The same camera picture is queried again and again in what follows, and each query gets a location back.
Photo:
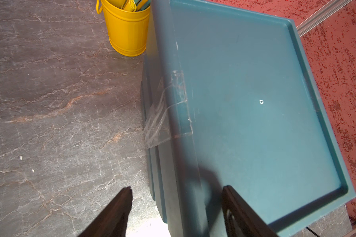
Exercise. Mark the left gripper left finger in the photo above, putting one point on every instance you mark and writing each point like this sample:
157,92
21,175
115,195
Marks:
112,221

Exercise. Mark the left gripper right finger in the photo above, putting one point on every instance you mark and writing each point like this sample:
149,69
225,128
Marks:
240,219

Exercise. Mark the teal three-drawer cabinet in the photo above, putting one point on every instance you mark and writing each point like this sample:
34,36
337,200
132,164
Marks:
259,123

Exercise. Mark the clear tape on cabinet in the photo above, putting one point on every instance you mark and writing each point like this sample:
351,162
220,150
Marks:
167,115

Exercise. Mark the yellow pen bucket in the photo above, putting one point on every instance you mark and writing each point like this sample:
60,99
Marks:
127,31

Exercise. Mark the pens in bucket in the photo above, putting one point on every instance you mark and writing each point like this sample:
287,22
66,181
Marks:
131,5

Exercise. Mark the right aluminium corner post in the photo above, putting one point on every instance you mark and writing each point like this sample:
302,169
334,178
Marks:
321,15

